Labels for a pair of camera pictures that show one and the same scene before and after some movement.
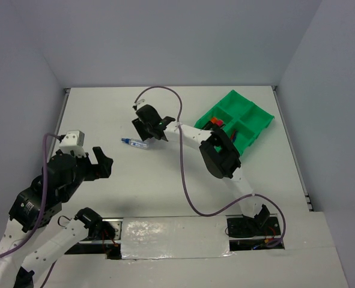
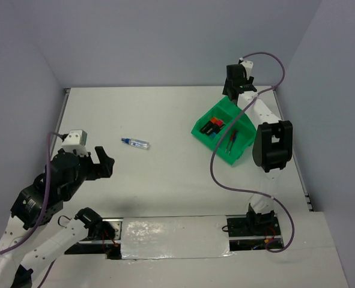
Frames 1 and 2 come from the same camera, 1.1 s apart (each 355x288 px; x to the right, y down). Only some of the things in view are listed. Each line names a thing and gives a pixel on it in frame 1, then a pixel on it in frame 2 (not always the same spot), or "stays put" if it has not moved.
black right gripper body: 144,130 to 226,87
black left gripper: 102,169 stays put
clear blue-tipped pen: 135,143 stays put
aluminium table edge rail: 55,141 stays put
